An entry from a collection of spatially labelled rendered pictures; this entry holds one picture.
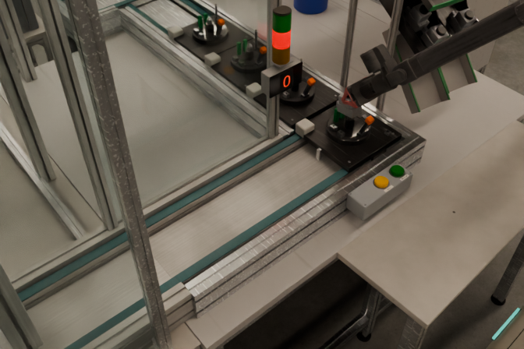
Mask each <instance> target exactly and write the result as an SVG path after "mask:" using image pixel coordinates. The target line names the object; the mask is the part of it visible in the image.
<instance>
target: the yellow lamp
mask: <svg viewBox="0 0 524 349"><path fill-rule="evenodd" d="M289 61H290V47H289V48H286V49H277V48H274V47H273V45H272V62H273V63H275V64H277V65H285V64H287V63H289Z"/></svg>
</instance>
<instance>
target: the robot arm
mask: <svg viewBox="0 0 524 349"><path fill-rule="evenodd" d="M522 26H524V0H518V1H516V2H513V3H512V4H511V5H508V6H505V7H504V8H503V9H500V10H499V11H497V12H495V13H493V14H491V15H489V16H488V17H486V18H484V19H482V20H480V21H478V22H476V23H474V24H473V25H471V26H468V27H466V28H465V29H464V30H461V31H459V32H458V33H455V34H453V35H451V36H450V37H448V38H446V39H444V40H442V41H440V42H439V43H437V44H435V45H433V46H431V47H429V48H427V49H425V50H423V51H421V52H420V53H417V54H415V55H413V56H412V57H410V58H407V59H406V60H405V61H403V62H401V63H399V64H397V63H396V61H395V59H394V58H392V57H391V55H390V53H389V52H388V50H387V48H386V47H385V46H384V44H380V45H378V46H376V47H374V48H372V49H370V50H369V51H367V52H365V53H362V54H361V55H360V57H361V59H362V60H363V63H364V65H365V66H366V69H367V71H368V73H369V74H370V73H373V74H372V75H370V76H366V77H364V78H363V79H361V80H359V81H357V82H356V83H354V84H352V85H350V86H347V87H346V88H345V92H344V95H343V97H342V103H343V104H347V105H350V106H352V107H354V108H358V107H360V106H362V105H364V104H367V103H368V102H370V101H372V100H373V99H375V98H377V97H378V96H380V95H381V94H383V93H387V92H388V91H390V90H393V89H395V88H397V86H398V85H401V86H404V85H406V84H408V83H411V82H412V81H414V80H416V79H418V78H420V77H421V76H424V75H426V74H427V73H429V72H432V71H433V70H435V69H438V68H439V67H441V66H443V65H445V64H447V63H449V62H451V61H453V60H455V59H457V58H459V57H461V56H463V55H465V54H468V53H470V52H471V51H474V50H476V49H477V48H480V47H482V46H484V45H485V44H488V43H490V42H491V41H494V40H496V39H498V38H499V37H502V36H504V35H505V34H507V33H510V32H512V31H513V30H517V29H518V28H520V27H522ZM379 71H381V72H380V73H378V74H376V75H375V74H374V73H376V72H379ZM348 95H349V96H350V98H351V100H352V101H347V100H345V99H346V97H347V96H348Z"/></svg>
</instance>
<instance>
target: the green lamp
mask: <svg viewBox="0 0 524 349"><path fill-rule="evenodd" d="M291 25H292V13H291V14H289V15H287V16H277V15H275V14H274V13H273V18H272V29H273V31H275V32H277V33H287V32H289V31H290V30H291Z"/></svg>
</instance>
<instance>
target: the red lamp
mask: <svg viewBox="0 0 524 349"><path fill-rule="evenodd" d="M290 44H291V31H289V32H287V33H277V32H275V31H273V29H272V45H273V47H274V48H277V49H286V48H289V47H290Z"/></svg>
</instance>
